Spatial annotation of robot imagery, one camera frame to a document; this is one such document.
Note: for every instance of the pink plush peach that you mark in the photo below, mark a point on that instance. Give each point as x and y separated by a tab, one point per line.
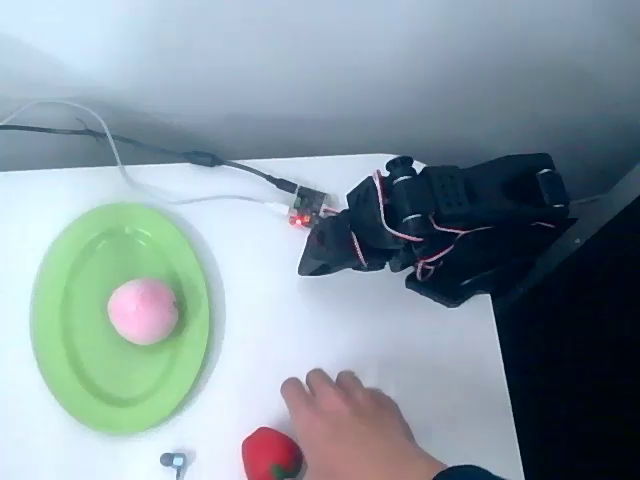
142	312

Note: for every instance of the motor controller board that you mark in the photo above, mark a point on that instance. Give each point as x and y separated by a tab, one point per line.
310	202

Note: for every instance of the grey earbud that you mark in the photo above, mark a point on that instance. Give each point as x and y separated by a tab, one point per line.
175	460

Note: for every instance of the dark sleeved forearm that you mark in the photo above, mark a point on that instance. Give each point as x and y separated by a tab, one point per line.
465	473

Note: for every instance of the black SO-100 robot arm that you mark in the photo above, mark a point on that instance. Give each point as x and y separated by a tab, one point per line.
480	190

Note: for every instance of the bare person hand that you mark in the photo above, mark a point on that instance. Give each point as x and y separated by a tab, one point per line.
350	430

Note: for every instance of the green oval plate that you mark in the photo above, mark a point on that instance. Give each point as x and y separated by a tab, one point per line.
75	325

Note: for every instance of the red plush strawberry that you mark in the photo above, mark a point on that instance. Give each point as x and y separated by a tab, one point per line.
270	452

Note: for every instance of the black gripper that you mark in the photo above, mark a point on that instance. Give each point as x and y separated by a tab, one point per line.
327	243

